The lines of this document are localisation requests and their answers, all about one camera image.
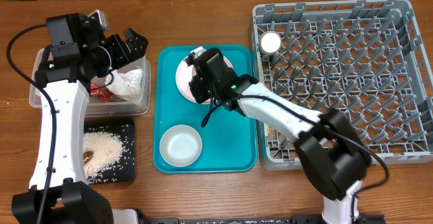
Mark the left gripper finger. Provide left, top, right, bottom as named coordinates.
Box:
left=123, top=28, right=139, bottom=47
left=133, top=37, right=148, bottom=57

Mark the white napkin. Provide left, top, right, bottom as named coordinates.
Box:
left=106, top=68, right=143, bottom=102

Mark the red ketchup packet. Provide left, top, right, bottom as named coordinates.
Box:
left=90, top=83, right=114, bottom=103

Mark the white bowl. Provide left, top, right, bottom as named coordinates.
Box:
left=159, top=125, right=202, bottom=167

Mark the white paper cup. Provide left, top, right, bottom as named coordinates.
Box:
left=258, top=30, right=282, bottom=55

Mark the rice and food scrap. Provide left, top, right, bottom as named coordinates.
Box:
left=83, top=125, right=135, bottom=184

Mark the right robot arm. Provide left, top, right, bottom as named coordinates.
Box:
left=185, top=48, right=371, bottom=223

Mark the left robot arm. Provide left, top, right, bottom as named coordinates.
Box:
left=12, top=10, right=148, bottom=223

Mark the grey dishwasher rack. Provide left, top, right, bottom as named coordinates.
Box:
left=252, top=0, right=432, bottom=164

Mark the pink round plate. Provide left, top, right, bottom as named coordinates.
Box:
left=175, top=54, right=234, bottom=105

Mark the clear plastic bin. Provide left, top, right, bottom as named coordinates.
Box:
left=28, top=44, right=152, bottom=119

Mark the teal plastic tray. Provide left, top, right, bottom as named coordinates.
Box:
left=153, top=45, right=258, bottom=174

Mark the black plastic tray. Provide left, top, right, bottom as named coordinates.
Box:
left=83, top=116, right=137, bottom=185

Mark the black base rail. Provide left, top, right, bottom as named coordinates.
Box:
left=145, top=214, right=386, bottom=224

